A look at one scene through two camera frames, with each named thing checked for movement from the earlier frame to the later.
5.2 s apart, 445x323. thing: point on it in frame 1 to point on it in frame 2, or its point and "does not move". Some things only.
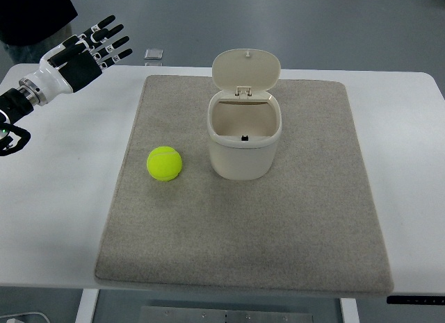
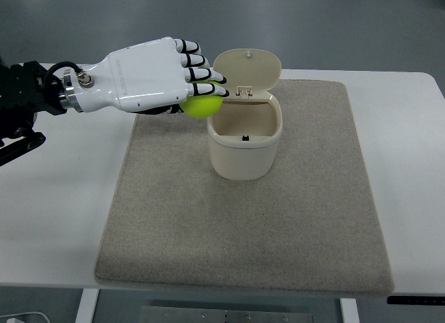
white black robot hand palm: [50, 81] to [142, 78]
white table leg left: [87, 305] does not move
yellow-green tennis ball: [164, 163] to [201, 106]
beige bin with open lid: [244, 122] does not move
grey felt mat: [311, 226] does not move
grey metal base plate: [210, 315] does not move
